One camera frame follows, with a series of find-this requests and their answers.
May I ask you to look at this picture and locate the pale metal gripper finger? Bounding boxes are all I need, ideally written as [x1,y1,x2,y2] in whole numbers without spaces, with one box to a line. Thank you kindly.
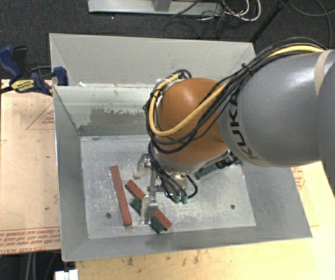
[132,152,153,180]
[140,191,159,226]

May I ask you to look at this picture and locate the red-brown flat block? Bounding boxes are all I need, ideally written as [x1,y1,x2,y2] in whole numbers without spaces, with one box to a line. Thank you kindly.
[110,165,133,226]
[125,180,173,230]

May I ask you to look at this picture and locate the grey metal bin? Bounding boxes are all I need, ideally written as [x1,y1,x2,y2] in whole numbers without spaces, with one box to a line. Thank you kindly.
[49,33,313,263]

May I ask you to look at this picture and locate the brown cardboard board, red print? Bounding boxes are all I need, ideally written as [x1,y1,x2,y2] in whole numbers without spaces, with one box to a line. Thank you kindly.
[0,79,307,256]

